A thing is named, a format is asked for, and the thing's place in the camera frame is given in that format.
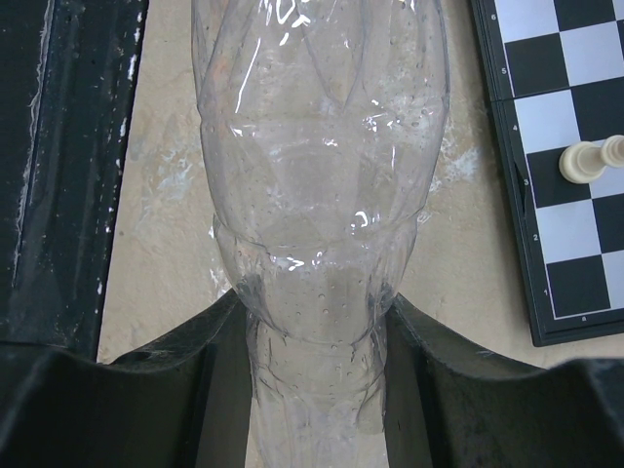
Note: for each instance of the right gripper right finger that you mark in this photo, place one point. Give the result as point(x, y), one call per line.
point(453, 403)

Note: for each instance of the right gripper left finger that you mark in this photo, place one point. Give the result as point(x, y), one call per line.
point(181, 400)

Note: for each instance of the clear bottle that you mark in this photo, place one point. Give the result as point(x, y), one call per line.
point(321, 126)

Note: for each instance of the cream chess piece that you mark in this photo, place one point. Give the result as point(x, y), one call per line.
point(585, 161)

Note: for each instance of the black white chessboard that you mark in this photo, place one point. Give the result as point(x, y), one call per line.
point(554, 74)

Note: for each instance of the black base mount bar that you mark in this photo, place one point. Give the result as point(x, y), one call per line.
point(68, 83)

